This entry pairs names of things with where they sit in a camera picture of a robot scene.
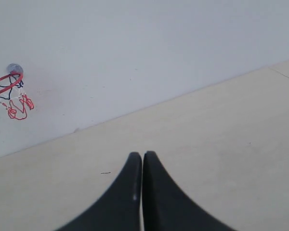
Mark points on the red mini basketball hoop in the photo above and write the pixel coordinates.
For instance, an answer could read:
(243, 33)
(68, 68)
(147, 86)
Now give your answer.
(13, 97)

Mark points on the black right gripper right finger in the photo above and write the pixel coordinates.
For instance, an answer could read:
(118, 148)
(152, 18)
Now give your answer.
(166, 207)

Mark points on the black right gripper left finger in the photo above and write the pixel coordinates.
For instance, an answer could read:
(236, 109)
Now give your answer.
(118, 209)

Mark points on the clear suction cup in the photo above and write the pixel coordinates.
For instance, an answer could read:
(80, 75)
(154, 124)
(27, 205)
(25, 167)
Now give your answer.
(14, 68)

